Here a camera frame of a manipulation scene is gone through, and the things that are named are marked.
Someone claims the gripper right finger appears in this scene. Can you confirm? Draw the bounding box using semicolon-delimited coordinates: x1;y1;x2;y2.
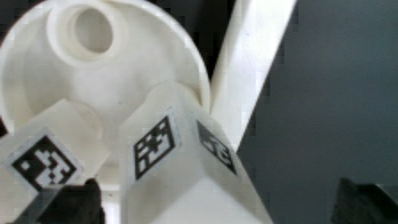
330;178;398;224

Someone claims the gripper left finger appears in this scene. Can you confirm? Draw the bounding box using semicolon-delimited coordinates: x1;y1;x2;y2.
14;179;106;224

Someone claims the white stool leg with tag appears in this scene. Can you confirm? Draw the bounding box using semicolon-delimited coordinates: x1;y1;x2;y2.
119;82;273;224

